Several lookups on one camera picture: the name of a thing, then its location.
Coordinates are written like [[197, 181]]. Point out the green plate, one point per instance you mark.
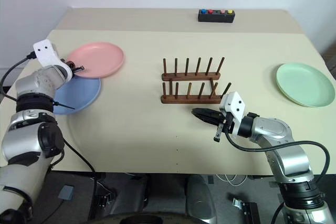
[[304, 83]]

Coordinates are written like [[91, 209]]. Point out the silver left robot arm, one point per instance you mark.
[[26, 134]]

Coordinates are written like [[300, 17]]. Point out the silver rounded robot leg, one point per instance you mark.
[[199, 200]]

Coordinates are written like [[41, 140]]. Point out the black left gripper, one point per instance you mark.
[[70, 64]]

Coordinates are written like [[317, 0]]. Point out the black zip tie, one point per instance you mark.
[[64, 106]]

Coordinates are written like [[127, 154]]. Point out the wooden dish rack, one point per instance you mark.
[[189, 76]]

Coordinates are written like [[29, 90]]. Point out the dark rounded base shape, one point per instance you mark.
[[147, 218]]

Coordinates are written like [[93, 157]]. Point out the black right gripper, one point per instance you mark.
[[226, 123]]

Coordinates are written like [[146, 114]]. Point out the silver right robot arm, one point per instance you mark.
[[278, 134]]

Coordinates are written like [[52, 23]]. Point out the black metal caster bracket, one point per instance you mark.
[[242, 205]]

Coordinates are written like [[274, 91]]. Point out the black button box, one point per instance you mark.
[[215, 19]]

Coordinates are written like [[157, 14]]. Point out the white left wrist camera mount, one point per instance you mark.
[[44, 52]]

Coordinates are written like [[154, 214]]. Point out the yellow round button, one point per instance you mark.
[[230, 11]]

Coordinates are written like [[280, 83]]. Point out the pink plate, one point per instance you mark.
[[99, 58]]

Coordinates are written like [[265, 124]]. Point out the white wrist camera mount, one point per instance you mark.
[[44, 52], [235, 103]]

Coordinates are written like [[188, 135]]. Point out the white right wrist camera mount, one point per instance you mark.
[[235, 103]]

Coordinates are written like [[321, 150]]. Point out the blue plate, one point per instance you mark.
[[78, 93]]

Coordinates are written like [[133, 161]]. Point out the grey foot pedal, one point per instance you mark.
[[66, 192]]

